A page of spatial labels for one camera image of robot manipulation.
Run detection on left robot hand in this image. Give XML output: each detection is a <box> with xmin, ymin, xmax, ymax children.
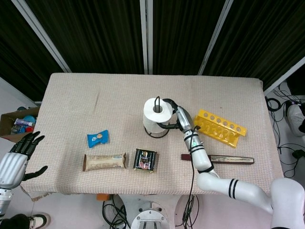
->
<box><xmin>0</xmin><ymin>131</ymin><xmax>49</xmax><ymax>190</ymax></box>

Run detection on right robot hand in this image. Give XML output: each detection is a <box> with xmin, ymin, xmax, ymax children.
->
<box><xmin>157</xmin><ymin>98</ymin><xmax>196</xmax><ymax>133</ymax></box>

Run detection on white toilet paper roll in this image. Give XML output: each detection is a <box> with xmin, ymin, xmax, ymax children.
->
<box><xmin>142</xmin><ymin>97</ymin><xmax>173</xmax><ymax>134</ymax></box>

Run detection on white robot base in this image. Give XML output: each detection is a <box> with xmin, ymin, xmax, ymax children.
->
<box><xmin>130</xmin><ymin>207</ymin><xmax>166</xmax><ymax>229</ymax></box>

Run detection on cardboard box with items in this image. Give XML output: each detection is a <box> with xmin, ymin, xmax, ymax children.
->
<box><xmin>0</xmin><ymin>106</ymin><xmax>41</xmax><ymax>144</ymax></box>

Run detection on yellow test tube rack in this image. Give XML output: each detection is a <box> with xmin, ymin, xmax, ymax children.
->
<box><xmin>193</xmin><ymin>109</ymin><xmax>247</xmax><ymax>149</ymax></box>

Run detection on black snack packet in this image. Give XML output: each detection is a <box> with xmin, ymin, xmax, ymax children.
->
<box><xmin>132</xmin><ymin>148</ymin><xmax>158</xmax><ymax>173</ymax></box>

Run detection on white and black sneaker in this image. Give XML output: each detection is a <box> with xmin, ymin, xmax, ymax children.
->
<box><xmin>28</xmin><ymin>213</ymin><xmax>51</xmax><ymax>229</ymax></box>

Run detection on blue snack packet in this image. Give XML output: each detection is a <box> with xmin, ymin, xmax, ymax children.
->
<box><xmin>86</xmin><ymin>129</ymin><xmax>110</xmax><ymax>149</ymax></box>

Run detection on brown snack bar wrapper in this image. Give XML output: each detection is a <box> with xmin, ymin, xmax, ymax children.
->
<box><xmin>82</xmin><ymin>152</ymin><xmax>127</xmax><ymax>172</ymax></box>

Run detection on beige woven tablecloth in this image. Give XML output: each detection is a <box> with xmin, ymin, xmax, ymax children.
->
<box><xmin>20</xmin><ymin>73</ymin><xmax>284</xmax><ymax>203</ymax></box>

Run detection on black wire roll holder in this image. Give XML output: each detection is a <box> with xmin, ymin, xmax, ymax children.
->
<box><xmin>143</xmin><ymin>96</ymin><xmax>169</xmax><ymax>138</ymax></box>

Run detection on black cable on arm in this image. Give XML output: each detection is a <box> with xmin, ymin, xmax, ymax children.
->
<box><xmin>182</xmin><ymin>125</ymin><xmax>201</xmax><ymax>229</ymax></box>

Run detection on black floor cables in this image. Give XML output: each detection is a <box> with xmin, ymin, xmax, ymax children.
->
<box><xmin>265</xmin><ymin>82</ymin><xmax>305</xmax><ymax>178</ymax></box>

